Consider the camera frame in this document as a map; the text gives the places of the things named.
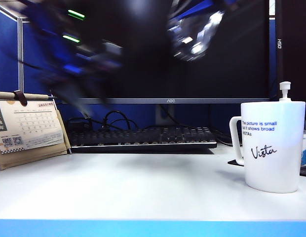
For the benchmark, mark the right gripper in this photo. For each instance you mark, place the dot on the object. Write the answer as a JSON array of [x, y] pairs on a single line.
[[200, 7]]

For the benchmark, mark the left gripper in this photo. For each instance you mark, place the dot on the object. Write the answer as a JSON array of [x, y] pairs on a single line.
[[98, 59]]

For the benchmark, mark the white ceramic mug Vista print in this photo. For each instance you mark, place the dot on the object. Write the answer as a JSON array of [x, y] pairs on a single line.
[[274, 158]]

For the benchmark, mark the small black adapter box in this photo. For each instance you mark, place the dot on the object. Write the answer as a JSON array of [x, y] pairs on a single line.
[[79, 124]]

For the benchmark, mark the beige desk calendar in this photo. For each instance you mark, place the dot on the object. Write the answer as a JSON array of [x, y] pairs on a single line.
[[27, 128]]

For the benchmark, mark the black keyboard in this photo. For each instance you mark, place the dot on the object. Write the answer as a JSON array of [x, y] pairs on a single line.
[[148, 138]]

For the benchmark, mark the black AOC monitor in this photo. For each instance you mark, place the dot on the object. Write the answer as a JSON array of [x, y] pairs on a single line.
[[229, 74]]

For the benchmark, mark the grey monitor stand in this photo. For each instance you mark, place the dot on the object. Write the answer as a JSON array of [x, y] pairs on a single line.
[[164, 116]]

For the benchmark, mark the black HSD monitor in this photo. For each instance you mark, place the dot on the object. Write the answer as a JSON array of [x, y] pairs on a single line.
[[293, 49]]

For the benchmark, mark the clear hand sanitizer pump bottle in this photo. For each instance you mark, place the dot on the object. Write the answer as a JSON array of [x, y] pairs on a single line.
[[285, 92]]

